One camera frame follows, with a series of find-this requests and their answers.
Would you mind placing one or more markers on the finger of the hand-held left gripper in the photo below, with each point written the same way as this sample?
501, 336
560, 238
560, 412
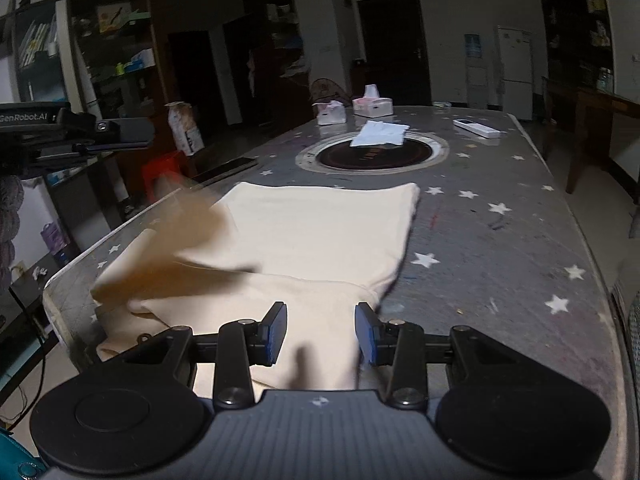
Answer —
127, 132

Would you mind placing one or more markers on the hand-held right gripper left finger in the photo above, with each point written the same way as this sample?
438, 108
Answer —
275, 332

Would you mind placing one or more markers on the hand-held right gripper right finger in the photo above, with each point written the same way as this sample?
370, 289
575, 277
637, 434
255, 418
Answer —
365, 335

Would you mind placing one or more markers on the cream sweater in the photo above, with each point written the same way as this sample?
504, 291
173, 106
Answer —
310, 240

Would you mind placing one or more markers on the red plastic stool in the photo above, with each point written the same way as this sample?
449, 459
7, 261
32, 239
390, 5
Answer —
160, 167

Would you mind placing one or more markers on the white and brown paper bag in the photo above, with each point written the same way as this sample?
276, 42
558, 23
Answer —
185, 130

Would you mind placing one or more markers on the dark wooden display cabinet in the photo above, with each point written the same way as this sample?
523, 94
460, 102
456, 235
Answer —
155, 60

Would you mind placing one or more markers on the white bookshelf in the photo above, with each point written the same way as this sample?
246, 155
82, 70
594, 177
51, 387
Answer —
40, 60

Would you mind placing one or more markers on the dark flat bar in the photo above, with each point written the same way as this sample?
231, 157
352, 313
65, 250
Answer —
225, 169

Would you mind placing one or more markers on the grey star-print tablecloth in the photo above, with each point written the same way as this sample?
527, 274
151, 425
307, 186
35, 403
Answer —
500, 260

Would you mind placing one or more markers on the narrow dark wooden shelf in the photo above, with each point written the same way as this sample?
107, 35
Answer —
285, 90

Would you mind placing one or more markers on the round black built-in cooktop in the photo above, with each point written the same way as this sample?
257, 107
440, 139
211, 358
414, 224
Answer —
400, 157

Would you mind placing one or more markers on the white folded cloth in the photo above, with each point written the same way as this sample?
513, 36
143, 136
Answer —
380, 133

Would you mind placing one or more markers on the small white tissue holder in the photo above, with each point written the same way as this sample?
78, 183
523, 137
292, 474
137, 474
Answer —
330, 114

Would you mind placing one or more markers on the electric floor fan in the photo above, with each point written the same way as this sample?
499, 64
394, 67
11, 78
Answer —
327, 90

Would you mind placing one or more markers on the pink tissue box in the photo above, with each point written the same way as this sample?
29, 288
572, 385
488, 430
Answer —
372, 105

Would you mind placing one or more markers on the white remote control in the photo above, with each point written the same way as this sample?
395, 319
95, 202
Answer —
477, 129

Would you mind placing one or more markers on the small clear plastic box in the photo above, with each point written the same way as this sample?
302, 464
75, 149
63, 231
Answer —
442, 105

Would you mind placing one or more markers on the blue sofa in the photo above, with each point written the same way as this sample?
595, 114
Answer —
632, 320

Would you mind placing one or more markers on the white water dispenser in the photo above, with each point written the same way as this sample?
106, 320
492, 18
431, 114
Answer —
477, 87

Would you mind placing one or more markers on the dark wooden door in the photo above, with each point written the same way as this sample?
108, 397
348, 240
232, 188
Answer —
395, 50

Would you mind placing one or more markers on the teal fabric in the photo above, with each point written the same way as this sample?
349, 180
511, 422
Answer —
15, 452

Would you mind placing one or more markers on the white refrigerator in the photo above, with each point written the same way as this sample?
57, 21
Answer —
515, 75

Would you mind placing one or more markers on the blue water bottle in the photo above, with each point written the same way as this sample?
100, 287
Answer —
472, 46

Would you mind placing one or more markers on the brown wooden desk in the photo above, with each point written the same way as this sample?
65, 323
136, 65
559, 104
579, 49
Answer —
600, 105

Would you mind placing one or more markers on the glass jars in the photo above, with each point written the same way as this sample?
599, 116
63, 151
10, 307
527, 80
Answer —
606, 80

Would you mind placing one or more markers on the tall dark wooden cabinet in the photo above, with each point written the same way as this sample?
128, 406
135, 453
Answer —
575, 35

